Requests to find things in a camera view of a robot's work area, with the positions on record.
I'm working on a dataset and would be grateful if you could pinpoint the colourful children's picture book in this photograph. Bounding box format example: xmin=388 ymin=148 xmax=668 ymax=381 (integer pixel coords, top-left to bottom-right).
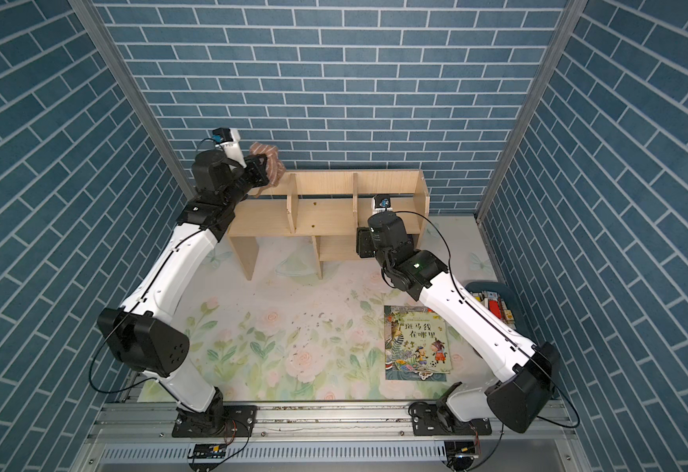
xmin=385 ymin=306 xmax=452 ymax=382

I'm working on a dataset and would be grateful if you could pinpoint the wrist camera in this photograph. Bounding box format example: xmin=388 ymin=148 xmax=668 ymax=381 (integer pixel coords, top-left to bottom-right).
xmin=211 ymin=128 xmax=247 ymax=167
xmin=372 ymin=194 xmax=393 ymax=214

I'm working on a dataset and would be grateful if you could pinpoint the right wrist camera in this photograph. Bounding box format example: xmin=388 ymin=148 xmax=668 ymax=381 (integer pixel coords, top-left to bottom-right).
xmin=372 ymin=194 xmax=393 ymax=214

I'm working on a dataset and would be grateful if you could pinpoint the small green circuit board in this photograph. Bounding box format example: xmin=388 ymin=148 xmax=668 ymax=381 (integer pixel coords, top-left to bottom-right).
xmin=188 ymin=444 xmax=227 ymax=463

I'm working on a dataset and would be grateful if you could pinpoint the floral table mat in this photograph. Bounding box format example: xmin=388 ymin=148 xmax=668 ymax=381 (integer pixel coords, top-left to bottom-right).
xmin=176 ymin=238 xmax=493 ymax=402

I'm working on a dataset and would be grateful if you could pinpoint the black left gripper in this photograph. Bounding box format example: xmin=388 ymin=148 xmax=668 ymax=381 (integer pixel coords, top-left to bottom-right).
xmin=218 ymin=152 xmax=267 ymax=212

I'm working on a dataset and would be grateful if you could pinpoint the teal plastic storage bin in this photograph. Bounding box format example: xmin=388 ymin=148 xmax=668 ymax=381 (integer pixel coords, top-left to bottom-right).
xmin=465 ymin=280 xmax=527 ymax=334

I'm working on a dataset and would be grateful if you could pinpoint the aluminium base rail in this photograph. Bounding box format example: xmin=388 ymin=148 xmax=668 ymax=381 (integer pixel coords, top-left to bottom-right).
xmin=72 ymin=401 xmax=590 ymax=471

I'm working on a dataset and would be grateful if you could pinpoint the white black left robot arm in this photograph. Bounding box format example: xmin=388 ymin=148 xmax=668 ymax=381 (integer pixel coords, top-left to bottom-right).
xmin=97 ymin=149 xmax=270 ymax=438

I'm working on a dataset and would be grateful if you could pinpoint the light wooden bookshelf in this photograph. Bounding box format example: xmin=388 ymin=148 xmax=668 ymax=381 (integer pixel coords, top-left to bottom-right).
xmin=226 ymin=170 xmax=430 ymax=279

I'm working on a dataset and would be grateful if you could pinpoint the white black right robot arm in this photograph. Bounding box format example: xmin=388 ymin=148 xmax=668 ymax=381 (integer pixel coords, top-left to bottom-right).
xmin=365 ymin=210 xmax=560 ymax=434

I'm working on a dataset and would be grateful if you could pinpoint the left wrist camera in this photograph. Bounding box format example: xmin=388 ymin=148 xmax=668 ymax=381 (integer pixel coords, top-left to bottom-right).
xmin=211 ymin=128 xmax=247 ymax=167

